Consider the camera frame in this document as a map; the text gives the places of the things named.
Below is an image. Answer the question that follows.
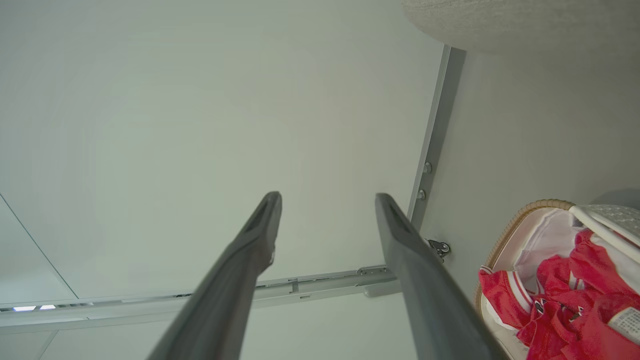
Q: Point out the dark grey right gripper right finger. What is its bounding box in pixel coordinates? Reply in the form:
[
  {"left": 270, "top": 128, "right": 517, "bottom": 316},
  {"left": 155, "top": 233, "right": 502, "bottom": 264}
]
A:
[{"left": 375, "top": 193, "right": 508, "bottom": 360}]

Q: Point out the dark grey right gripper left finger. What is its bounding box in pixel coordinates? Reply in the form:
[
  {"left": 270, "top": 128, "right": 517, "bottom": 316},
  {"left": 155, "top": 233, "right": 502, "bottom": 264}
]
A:
[{"left": 147, "top": 191, "right": 283, "bottom": 360}]

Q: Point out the red white-trimmed shirt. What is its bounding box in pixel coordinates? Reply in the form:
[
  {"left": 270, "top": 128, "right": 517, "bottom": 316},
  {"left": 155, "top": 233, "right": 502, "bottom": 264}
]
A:
[{"left": 477, "top": 227, "right": 640, "bottom": 360}]

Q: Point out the grey fabric sofa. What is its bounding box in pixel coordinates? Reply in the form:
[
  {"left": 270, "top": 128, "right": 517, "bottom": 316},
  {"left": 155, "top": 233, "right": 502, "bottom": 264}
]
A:
[{"left": 401, "top": 0, "right": 640, "bottom": 54}]

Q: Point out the black caster wheel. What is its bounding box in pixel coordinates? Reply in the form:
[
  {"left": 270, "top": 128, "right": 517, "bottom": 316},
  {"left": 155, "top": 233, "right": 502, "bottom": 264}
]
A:
[{"left": 426, "top": 238, "right": 452, "bottom": 262}]

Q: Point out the white perforated plastic basket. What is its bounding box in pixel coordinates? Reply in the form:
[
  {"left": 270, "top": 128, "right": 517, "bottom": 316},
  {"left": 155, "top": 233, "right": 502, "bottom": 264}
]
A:
[{"left": 569, "top": 203, "right": 640, "bottom": 264}]

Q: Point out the grey metal partition rail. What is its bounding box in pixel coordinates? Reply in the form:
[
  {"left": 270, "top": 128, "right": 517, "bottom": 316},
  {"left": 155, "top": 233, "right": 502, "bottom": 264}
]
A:
[{"left": 0, "top": 265, "right": 402, "bottom": 335}]

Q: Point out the grey metal partition post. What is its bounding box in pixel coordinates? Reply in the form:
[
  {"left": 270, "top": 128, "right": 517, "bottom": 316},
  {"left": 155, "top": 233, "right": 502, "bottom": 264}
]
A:
[{"left": 406, "top": 45, "right": 467, "bottom": 232}]

